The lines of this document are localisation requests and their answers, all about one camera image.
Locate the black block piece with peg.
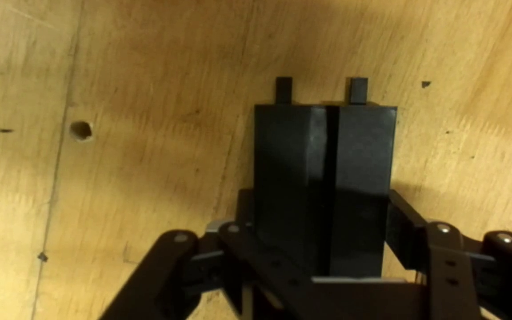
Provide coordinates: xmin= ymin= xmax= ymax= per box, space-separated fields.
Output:
xmin=327 ymin=77 xmax=398 ymax=280
xmin=254 ymin=76 xmax=330 ymax=280

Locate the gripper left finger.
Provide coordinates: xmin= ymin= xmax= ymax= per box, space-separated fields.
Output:
xmin=100 ymin=189 xmax=319 ymax=320

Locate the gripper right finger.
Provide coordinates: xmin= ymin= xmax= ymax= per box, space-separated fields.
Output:
xmin=386 ymin=189 xmax=512 ymax=320

